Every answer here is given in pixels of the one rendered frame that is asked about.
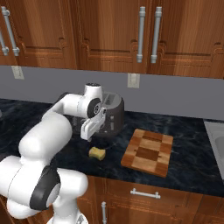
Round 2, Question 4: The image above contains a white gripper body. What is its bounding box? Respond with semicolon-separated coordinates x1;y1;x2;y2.
80;114;107;143

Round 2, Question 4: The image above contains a yellow sponge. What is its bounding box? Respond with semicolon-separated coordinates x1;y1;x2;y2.
88;146;107;162

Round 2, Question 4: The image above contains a wooden chequered cutting board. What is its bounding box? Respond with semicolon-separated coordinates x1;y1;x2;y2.
120;128;175;179

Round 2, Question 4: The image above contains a dark grey toaster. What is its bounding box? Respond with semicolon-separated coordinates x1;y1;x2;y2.
72;91;125;139

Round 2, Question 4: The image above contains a wooden base cupboard door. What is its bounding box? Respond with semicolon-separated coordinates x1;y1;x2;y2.
76;174;108;224

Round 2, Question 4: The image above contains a wooden drawer front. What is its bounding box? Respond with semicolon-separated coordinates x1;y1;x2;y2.
105;178;203;208

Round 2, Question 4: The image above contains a grey sink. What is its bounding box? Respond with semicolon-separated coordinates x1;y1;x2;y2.
203;120;224;180

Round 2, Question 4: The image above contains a wooden base cupboard panel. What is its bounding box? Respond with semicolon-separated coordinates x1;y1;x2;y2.
200;193;224;224

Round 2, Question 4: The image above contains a white wall socket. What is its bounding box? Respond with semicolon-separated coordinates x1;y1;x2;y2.
127;72;141;89
10;65;25;81

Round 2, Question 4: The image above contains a silver drawer handle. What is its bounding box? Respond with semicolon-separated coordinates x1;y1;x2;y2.
129;187;162;200

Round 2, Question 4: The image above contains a silver base cupboard handle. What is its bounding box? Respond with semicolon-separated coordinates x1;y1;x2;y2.
101;200;108;224

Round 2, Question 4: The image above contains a wooden wall cupboard door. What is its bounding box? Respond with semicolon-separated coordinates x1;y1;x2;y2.
0;0;15;67
3;0;79;71
146;0;224;80
76;0;149;74

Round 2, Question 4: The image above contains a silver cupboard door handle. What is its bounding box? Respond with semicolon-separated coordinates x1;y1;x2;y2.
0;28;10;57
0;5;21;58
150;5;163;65
136;5;146;64

